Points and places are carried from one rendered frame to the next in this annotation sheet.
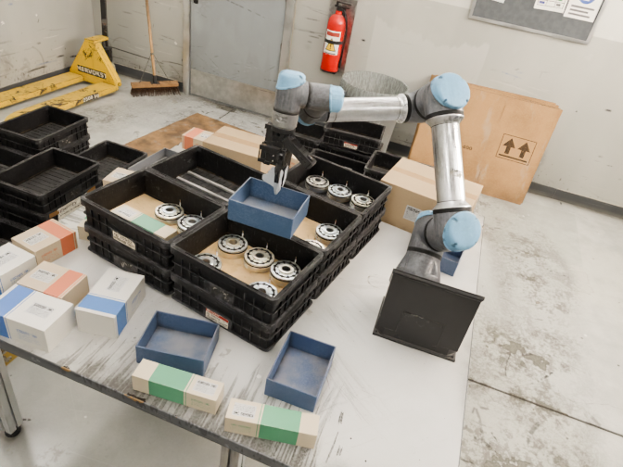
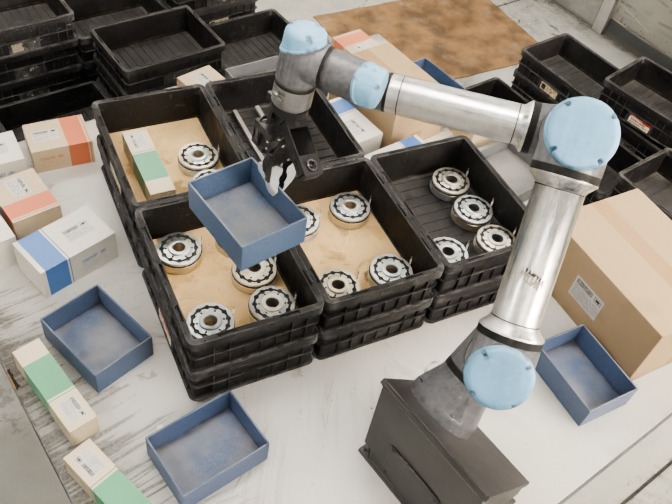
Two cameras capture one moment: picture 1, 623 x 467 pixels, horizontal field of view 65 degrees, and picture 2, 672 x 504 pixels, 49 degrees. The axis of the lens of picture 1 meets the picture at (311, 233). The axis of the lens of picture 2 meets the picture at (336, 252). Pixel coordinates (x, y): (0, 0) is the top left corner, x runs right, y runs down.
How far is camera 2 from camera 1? 0.79 m
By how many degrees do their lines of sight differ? 27
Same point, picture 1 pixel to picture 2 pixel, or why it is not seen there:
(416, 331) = (405, 483)
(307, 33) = not seen: outside the picture
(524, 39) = not seen: outside the picture
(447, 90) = (566, 131)
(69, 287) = (31, 213)
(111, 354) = (28, 314)
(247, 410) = (93, 465)
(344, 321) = (334, 412)
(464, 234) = (494, 385)
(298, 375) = (207, 453)
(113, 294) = (63, 242)
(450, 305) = (445, 477)
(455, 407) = not seen: outside the picture
